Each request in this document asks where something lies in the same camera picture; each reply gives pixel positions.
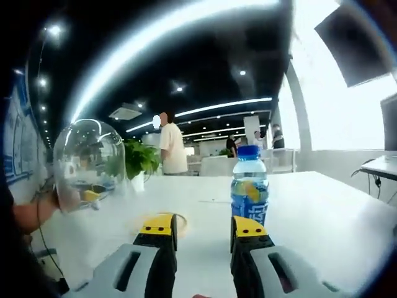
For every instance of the round wooden base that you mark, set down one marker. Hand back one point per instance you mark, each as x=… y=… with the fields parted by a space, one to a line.
x=183 y=225

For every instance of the blue drink bottle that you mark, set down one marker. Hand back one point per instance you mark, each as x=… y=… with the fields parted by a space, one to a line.
x=248 y=186

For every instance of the ceiling air conditioner vent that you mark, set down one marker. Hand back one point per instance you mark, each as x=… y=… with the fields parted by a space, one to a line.
x=127 y=112

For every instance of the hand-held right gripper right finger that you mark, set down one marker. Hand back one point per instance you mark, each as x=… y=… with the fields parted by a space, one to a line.
x=273 y=270

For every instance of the clear glass dome cover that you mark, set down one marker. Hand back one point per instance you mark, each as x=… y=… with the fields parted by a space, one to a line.
x=80 y=146

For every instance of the thin ceiling light strip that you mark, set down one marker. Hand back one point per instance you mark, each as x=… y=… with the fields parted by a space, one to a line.
x=223 y=105

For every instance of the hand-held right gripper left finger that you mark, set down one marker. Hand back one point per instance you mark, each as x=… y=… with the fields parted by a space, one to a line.
x=130 y=267

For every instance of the black monitor screen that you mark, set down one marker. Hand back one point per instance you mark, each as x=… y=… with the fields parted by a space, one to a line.
x=353 y=46

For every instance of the black laptop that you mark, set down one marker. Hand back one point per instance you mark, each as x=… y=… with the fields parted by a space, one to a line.
x=390 y=124

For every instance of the long ceiling light strip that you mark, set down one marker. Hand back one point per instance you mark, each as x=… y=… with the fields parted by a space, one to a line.
x=186 y=25

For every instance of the white square column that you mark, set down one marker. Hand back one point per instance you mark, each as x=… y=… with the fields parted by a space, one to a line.
x=256 y=130

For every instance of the green plant in white pot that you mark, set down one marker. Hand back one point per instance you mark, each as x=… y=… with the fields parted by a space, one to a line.
x=139 y=155

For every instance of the blue white wall board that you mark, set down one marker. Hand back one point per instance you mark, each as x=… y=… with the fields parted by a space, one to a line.
x=21 y=139

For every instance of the person's right hand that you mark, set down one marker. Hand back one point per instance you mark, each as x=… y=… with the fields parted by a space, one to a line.
x=201 y=296

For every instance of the white background counter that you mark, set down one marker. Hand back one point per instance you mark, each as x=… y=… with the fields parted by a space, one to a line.
x=217 y=166

